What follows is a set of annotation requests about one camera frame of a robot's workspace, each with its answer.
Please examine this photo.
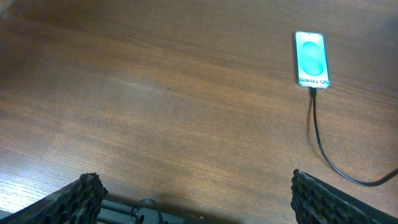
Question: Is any blue screen smartphone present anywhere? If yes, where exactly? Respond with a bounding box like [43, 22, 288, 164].
[294, 31, 331, 89]

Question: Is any thin black charging cable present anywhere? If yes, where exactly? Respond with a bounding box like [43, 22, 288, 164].
[309, 87, 398, 187]

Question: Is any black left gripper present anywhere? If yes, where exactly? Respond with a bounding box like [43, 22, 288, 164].
[0, 172, 206, 224]

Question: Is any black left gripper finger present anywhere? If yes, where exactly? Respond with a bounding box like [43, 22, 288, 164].
[290, 169, 397, 224]

